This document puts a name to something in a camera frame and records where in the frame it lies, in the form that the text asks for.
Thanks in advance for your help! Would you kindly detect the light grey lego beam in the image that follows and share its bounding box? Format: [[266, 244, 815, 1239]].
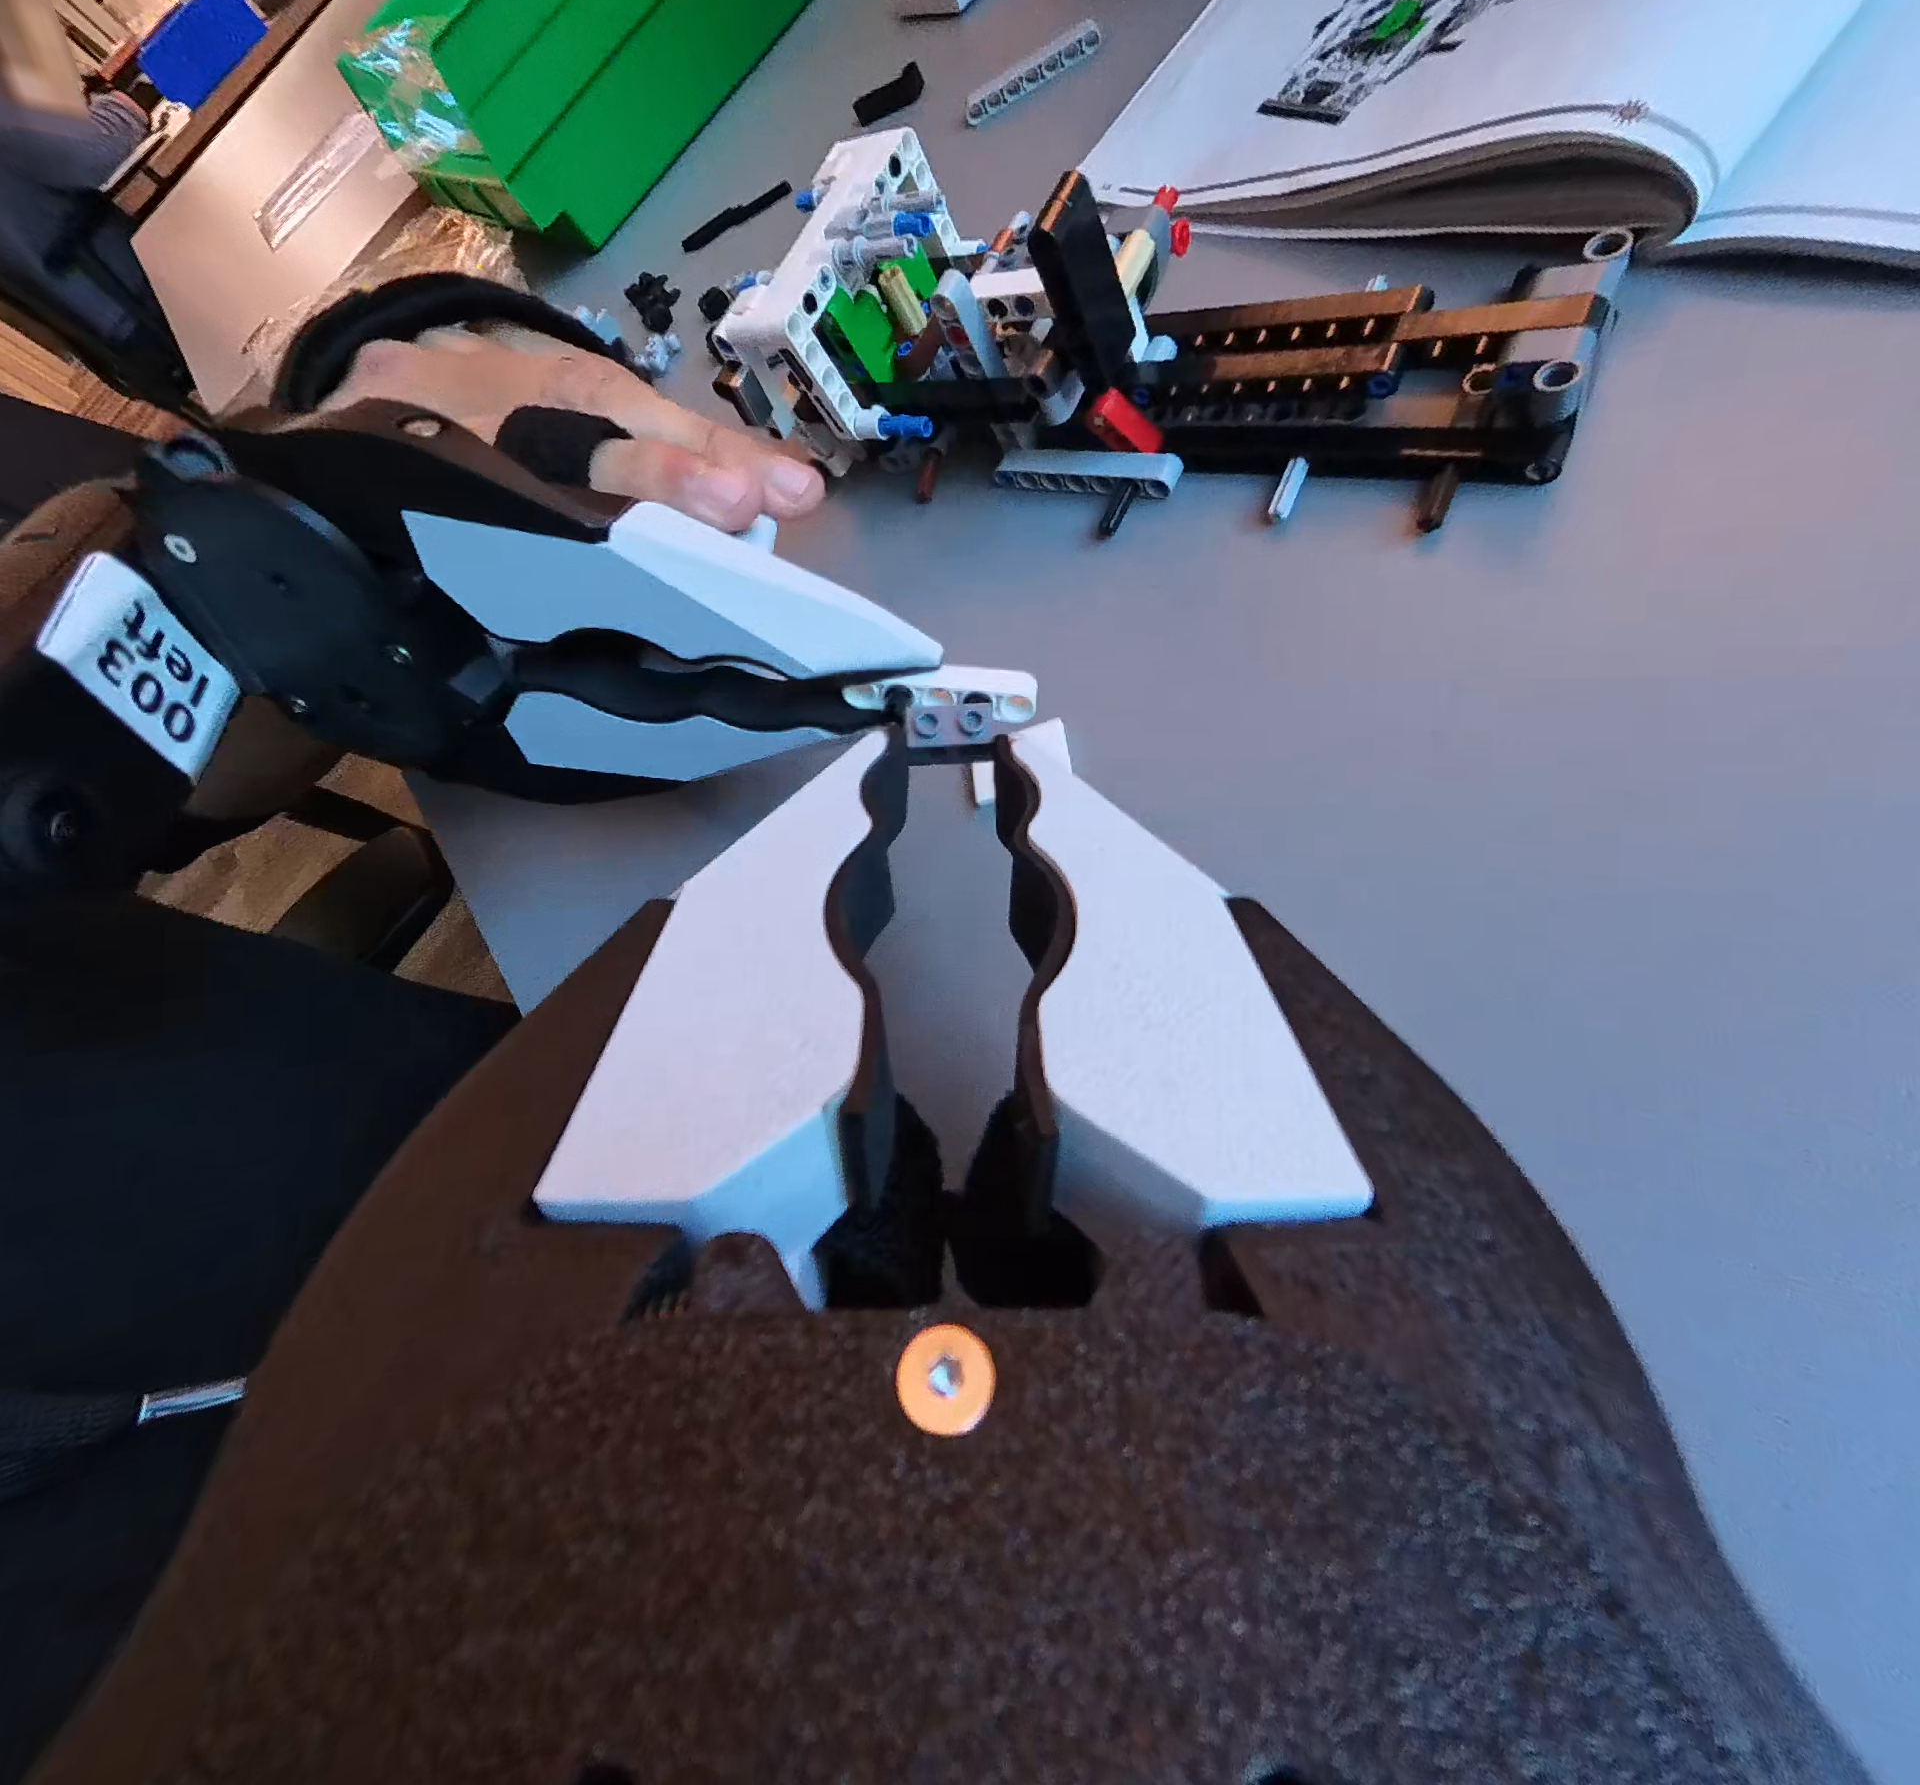
[[989, 447, 1187, 491]]

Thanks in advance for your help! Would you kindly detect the black drawstring metal tip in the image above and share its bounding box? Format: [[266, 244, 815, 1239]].
[[0, 1376, 252, 1502]]

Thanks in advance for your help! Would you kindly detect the person's left hand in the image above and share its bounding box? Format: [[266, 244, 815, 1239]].
[[285, 322, 830, 529]]

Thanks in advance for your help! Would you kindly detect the black long lego piece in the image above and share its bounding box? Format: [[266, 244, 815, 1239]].
[[680, 177, 794, 252]]

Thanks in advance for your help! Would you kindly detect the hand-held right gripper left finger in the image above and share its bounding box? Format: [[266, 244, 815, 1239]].
[[529, 729, 951, 1314]]

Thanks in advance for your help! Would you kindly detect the small blue storage bin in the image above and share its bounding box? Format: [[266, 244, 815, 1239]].
[[138, 0, 274, 111]]

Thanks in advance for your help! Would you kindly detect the clear plastic bag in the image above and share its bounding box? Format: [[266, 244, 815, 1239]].
[[246, 6, 528, 304]]

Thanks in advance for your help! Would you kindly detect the white lego beam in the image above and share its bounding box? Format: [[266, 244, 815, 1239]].
[[839, 665, 1041, 734]]

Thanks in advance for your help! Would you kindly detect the thin grey lego beam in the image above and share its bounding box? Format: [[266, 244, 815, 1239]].
[[964, 19, 1106, 126]]

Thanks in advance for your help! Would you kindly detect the open lego instruction booklet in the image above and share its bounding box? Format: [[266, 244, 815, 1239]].
[[1077, 0, 1920, 273]]

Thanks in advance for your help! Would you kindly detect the black chair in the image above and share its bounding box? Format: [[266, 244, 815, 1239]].
[[141, 766, 458, 984]]

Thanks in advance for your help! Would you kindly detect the person's black hoodie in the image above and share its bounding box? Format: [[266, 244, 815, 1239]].
[[0, 901, 528, 1785]]

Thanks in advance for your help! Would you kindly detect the green plastic bin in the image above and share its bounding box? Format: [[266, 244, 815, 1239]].
[[336, 0, 893, 252]]

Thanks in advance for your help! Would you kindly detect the lego truck chassis assembly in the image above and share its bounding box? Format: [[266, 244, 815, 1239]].
[[704, 123, 1638, 497]]

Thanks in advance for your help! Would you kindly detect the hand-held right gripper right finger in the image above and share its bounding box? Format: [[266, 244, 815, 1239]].
[[954, 716, 1377, 1306]]

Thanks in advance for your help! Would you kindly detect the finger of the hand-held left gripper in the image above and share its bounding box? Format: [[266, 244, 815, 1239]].
[[502, 675, 909, 785], [402, 498, 947, 685]]

